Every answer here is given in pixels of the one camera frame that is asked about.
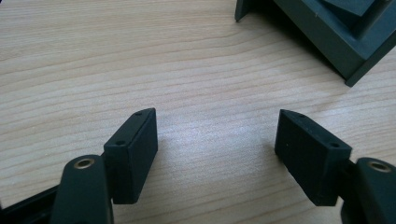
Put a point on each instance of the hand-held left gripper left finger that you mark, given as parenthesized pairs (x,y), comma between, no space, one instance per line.
(130,161)

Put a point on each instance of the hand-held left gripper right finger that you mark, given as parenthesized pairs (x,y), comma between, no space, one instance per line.
(314,161)

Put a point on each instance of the dark green plastic organizer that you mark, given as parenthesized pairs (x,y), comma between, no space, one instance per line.
(336,34)

